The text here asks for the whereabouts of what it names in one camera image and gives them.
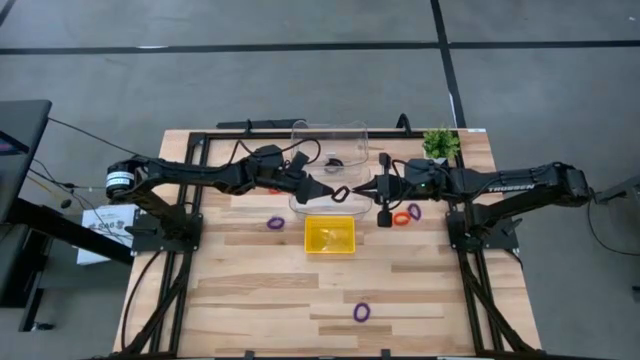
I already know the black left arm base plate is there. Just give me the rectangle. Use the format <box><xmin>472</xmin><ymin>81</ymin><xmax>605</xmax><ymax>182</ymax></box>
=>
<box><xmin>130</xmin><ymin>212</ymin><xmax>205</xmax><ymax>253</ymax></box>

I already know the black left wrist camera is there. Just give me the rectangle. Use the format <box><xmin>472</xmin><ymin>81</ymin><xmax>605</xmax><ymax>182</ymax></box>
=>
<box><xmin>253</xmin><ymin>144</ymin><xmax>285</xmax><ymax>166</ymax></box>

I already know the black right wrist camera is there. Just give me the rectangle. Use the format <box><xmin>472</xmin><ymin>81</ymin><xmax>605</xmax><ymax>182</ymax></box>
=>
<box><xmin>403</xmin><ymin>158</ymin><xmax>444</xmax><ymax>187</ymax></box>

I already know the yellow plastic basket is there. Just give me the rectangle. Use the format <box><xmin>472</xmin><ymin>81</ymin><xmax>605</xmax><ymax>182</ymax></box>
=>
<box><xmin>303</xmin><ymin>215</ymin><xmax>357</xmax><ymax>255</ymax></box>

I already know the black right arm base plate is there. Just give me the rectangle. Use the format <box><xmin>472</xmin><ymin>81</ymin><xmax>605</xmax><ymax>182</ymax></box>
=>
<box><xmin>446</xmin><ymin>209</ymin><xmax>521</xmax><ymax>252</ymax></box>

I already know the thin black cable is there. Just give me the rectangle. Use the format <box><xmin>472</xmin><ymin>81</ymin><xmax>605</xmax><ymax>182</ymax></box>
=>
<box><xmin>47</xmin><ymin>115</ymin><xmax>136</xmax><ymax>155</ymax></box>

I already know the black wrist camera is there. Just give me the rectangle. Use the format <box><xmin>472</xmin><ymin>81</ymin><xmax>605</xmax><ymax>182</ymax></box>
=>
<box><xmin>403</xmin><ymin>158</ymin><xmax>444</xmax><ymax>187</ymax></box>
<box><xmin>253</xmin><ymin>144</ymin><xmax>285</xmax><ymax>166</ymax></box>

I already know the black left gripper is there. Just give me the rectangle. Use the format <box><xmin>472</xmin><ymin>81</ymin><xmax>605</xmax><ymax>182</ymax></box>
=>
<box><xmin>244</xmin><ymin>151</ymin><xmax>335</xmax><ymax>205</ymax></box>

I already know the black floor cable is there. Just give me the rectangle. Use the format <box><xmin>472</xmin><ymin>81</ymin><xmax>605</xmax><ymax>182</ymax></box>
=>
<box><xmin>586</xmin><ymin>192</ymin><xmax>640</xmax><ymax>257</ymax></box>

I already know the green plant in white pot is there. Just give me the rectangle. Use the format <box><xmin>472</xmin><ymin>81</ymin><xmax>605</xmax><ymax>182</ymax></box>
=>
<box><xmin>422</xmin><ymin>127</ymin><xmax>461</xmax><ymax>162</ymax></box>

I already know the dark grey desk top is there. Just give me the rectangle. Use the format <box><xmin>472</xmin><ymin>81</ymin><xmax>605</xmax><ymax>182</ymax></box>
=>
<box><xmin>0</xmin><ymin>98</ymin><xmax>54</xmax><ymax>226</ymax></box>

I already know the grey metal stand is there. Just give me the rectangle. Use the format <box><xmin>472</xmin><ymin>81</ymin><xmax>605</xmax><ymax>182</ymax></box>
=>
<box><xmin>592</xmin><ymin>174</ymin><xmax>640</xmax><ymax>206</ymax></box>

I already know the black desk leg frame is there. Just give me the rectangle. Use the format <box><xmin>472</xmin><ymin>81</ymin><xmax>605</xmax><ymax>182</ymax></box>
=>
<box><xmin>0</xmin><ymin>197</ymin><xmax>135</xmax><ymax>334</ymax></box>

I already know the black flat bar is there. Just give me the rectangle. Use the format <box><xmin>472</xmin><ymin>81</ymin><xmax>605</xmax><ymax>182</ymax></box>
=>
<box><xmin>216</xmin><ymin>118</ymin><xmax>307</xmax><ymax>131</ymax></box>

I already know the black aluminium table frame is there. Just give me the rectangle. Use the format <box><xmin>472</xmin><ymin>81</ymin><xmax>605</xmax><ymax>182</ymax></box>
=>
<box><xmin>112</xmin><ymin>130</ymin><xmax>546</xmax><ymax>360</ymax></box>

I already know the white printed paper sheet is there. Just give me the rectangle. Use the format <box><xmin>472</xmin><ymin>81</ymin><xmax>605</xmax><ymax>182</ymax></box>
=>
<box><xmin>76</xmin><ymin>203</ymin><xmax>140</xmax><ymax>266</ymax></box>

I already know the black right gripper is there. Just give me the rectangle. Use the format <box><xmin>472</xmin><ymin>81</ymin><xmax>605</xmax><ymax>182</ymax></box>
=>
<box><xmin>351</xmin><ymin>152</ymin><xmax>409</xmax><ymax>229</ymax></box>

